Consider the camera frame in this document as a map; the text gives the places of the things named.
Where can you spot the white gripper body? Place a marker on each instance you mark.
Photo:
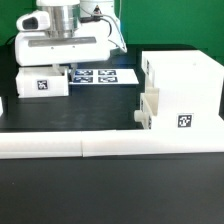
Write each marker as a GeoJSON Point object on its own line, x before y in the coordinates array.
{"type": "Point", "coordinates": [35, 49]}

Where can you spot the white front drawer with tag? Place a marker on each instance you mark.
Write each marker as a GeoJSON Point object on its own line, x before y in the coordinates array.
{"type": "Point", "coordinates": [148, 107]}

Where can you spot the white foam rail front right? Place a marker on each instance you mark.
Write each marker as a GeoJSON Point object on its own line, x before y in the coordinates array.
{"type": "Point", "coordinates": [146, 142]}

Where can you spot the white foam rail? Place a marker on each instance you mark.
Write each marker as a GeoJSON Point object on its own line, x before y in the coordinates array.
{"type": "Point", "coordinates": [40, 145]}
{"type": "Point", "coordinates": [146, 142]}

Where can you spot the white drawer with tag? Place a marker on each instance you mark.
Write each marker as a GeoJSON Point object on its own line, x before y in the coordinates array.
{"type": "Point", "coordinates": [148, 107]}
{"type": "Point", "coordinates": [32, 82]}

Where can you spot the white drawer cabinet box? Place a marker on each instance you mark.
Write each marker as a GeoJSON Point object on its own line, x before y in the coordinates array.
{"type": "Point", "coordinates": [190, 84]}

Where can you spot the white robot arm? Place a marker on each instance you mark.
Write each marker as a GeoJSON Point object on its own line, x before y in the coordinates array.
{"type": "Point", "coordinates": [60, 34]}

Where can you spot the white sheet with tags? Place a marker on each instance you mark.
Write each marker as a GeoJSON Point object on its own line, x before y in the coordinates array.
{"type": "Point", "coordinates": [104, 77]}

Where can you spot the white foam rail front left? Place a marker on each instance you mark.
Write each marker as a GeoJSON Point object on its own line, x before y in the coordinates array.
{"type": "Point", "coordinates": [40, 145]}

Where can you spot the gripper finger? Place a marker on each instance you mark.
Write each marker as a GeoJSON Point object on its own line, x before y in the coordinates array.
{"type": "Point", "coordinates": [59, 69]}
{"type": "Point", "coordinates": [73, 68]}

